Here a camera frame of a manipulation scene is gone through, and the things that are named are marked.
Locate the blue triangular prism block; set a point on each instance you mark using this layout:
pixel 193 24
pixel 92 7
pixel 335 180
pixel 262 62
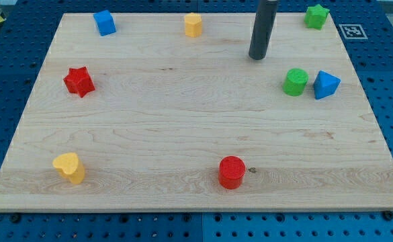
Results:
pixel 325 85

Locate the yellow pentagon block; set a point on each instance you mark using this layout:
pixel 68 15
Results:
pixel 193 24

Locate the white fiducial marker tag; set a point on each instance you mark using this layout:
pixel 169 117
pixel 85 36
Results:
pixel 353 31

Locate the light wooden board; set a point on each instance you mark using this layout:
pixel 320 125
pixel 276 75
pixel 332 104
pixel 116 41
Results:
pixel 167 108

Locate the green cylinder block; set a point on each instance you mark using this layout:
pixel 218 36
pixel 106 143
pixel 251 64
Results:
pixel 295 82

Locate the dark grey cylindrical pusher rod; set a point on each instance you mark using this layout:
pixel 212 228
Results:
pixel 262 29

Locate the red star block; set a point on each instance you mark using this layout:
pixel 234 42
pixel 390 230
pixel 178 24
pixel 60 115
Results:
pixel 79 81

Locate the green star block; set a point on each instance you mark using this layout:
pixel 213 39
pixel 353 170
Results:
pixel 316 16

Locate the blue cube block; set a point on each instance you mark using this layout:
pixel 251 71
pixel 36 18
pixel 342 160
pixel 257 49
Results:
pixel 105 22

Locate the red cylinder block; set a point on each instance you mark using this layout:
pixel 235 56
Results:
pixel 231 172

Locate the yellow heart block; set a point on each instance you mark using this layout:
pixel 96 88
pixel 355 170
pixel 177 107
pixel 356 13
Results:
pixel 69 166

